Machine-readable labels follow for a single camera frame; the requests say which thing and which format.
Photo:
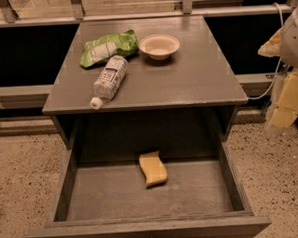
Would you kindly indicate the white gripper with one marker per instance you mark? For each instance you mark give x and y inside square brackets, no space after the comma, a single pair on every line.
[294,38]

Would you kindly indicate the yellow sponge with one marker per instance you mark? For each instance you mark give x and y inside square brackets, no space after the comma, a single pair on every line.
[154,170]

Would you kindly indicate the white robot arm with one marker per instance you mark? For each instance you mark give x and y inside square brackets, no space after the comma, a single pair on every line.
[284,44]

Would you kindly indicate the grey cabinet counter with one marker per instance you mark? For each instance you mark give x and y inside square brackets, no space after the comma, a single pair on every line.
[198,74]

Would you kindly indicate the open grey top drawer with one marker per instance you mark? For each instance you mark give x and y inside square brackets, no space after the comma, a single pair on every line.
[102,193]

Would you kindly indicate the white bowl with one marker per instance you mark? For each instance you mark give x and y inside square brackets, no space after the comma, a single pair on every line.
[159,46]

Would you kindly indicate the clear plastic water bottle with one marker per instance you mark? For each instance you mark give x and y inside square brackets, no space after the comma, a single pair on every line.
[109,81]

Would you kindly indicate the green snack bag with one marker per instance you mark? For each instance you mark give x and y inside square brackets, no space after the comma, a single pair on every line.
[102,49]

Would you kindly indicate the metal railing frame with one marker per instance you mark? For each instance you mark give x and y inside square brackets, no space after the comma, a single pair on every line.
[16,13]

